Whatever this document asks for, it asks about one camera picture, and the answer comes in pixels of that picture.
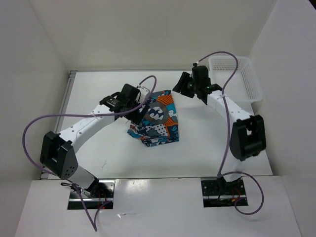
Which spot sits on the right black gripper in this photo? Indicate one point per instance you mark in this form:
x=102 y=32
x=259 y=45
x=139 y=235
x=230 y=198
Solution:
x=184 y=78

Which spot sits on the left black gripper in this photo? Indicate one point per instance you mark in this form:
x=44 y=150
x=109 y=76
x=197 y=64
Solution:
x=137 y=117

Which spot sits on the colourful patterned shorts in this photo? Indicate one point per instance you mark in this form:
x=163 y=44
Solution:
x=160 y=124

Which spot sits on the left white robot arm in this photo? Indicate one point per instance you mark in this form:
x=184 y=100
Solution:
x=59 y=150

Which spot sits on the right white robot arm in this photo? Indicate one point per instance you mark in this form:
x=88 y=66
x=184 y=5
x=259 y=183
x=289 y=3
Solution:
x=245 y=133

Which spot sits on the white perforated plastic basket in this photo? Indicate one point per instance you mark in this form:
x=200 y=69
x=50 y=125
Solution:
x=240 y=76

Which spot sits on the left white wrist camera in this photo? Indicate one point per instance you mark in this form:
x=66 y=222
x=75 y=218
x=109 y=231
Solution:
x=143 y=93

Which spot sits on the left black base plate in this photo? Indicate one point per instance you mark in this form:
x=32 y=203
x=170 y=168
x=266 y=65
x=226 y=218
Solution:
x=102 y=197

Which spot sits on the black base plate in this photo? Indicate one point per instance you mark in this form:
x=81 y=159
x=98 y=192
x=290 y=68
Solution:
x=214 y=196
x=102 y=197

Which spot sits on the aluminium table edge rail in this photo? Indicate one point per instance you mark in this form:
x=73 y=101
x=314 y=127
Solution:
x=66 y=96

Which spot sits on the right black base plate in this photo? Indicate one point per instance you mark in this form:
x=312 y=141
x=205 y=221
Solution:
x=214 y=196

